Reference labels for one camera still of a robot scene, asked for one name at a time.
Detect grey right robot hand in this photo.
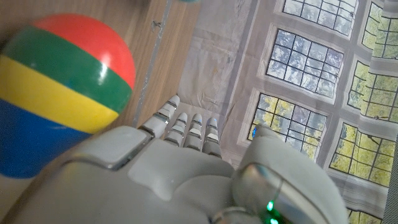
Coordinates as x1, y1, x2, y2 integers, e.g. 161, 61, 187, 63
0, 95, 349, 224

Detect striped wooden maraca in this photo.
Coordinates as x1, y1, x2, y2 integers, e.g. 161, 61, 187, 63
0, 12, 137, 180

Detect printed window backdrop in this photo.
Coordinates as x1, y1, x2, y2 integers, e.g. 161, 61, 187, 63
176, 0, 398, 224

